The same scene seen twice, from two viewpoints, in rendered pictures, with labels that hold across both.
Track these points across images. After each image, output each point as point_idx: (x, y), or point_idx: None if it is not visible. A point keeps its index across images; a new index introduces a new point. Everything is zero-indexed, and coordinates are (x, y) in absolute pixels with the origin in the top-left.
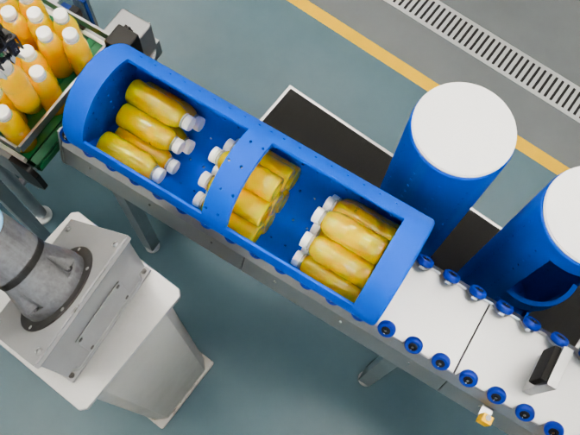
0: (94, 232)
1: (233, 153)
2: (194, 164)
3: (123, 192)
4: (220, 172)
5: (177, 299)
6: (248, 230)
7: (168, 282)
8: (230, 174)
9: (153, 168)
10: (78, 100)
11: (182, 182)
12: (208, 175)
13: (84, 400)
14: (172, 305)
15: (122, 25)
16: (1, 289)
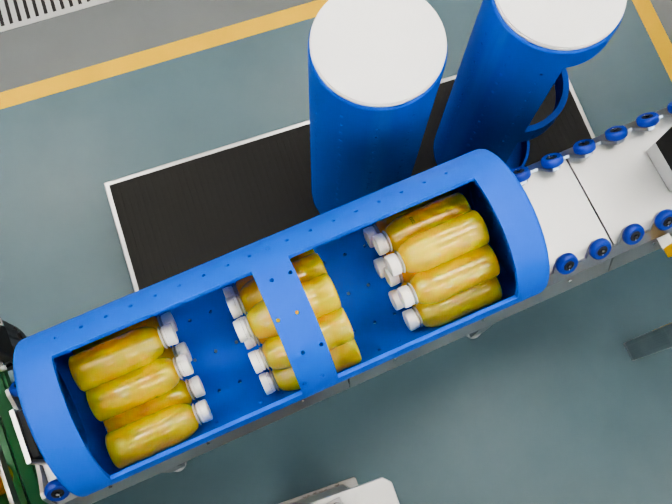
0: None
1: (274, 309)
2: (205, 359)
3: (168, 464)
4: (285, 339)
5: (393, 487)
6: (348, 352)
7: (367, 485)
8: (297, 330)
9: (193, 413)
10: (65, 452)
11: (219, 388)
12: (257, 354)
13: None
14: (396, 497)
15: None
16: None
